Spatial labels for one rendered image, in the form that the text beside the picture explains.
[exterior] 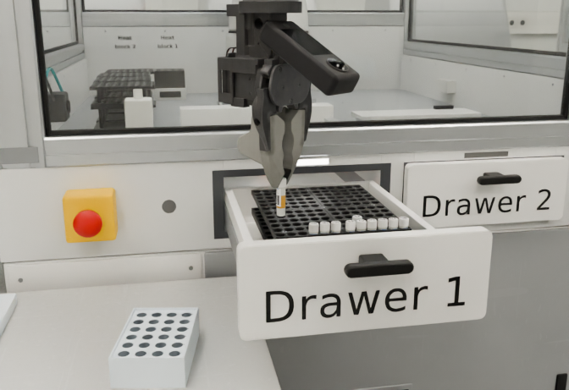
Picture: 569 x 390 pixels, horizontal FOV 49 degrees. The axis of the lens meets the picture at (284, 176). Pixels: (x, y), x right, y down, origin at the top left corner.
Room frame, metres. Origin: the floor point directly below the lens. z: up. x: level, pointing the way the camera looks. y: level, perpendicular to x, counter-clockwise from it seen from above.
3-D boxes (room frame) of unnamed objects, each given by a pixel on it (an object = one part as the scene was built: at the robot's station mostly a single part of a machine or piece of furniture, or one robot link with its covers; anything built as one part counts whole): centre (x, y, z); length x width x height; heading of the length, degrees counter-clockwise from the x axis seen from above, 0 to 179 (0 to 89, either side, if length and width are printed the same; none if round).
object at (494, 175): (1.00, -0.35, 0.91); 0.07 x 0.04 x 0.01; 101
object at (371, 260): (0.63, -0.10, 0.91); 0.07 x 0.04 x 0.01; 101
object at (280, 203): (0.72, 0.00, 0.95); 0.01 x 0.01 x 0.05
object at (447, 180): (1.03, -0.34, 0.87); 0.29 x 0.02 x 0.11; 101
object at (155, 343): (0.68, 0.15, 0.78); 0.12 x 0.08 x 0.04; 0
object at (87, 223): (0.86, 0.28, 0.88); 0.04 x 0.03 x 0.04; 101
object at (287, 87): (0.73, 0.02, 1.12); 0.09 x 0.08 x 0.12; 52
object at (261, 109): (0.70, 0.02, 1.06); 0.05 x 0.02 x 0.09; 142
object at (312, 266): (0.65, -0.09, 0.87); 0.29 x 0.02 x 0.11; 101
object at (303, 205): (0.85, -0.06, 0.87); 0.22 x 0.18 x 0.06; 11
